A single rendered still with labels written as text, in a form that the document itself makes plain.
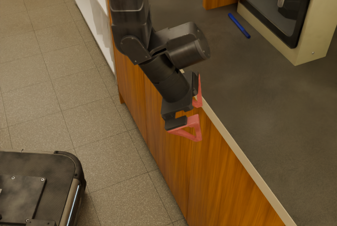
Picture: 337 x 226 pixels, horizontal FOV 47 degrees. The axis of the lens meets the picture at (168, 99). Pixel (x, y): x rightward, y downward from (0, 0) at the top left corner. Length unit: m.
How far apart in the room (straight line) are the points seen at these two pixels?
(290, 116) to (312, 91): 0.12
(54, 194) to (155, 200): 0.49
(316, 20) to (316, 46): 0.10
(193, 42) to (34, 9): 2.77
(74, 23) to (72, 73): 0.59
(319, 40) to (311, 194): 0.47
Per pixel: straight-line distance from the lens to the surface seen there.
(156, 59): 0.68
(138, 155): 2.09
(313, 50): 1.18
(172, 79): 0.71
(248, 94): 1.05
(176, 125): 0.73
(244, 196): 1.07
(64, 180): 1.76
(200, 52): 0.66
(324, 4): 1.09
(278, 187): 0.87
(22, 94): 2.56
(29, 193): 1.73
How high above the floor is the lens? 1.64
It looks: 44 degrees down
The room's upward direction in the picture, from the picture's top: straight up
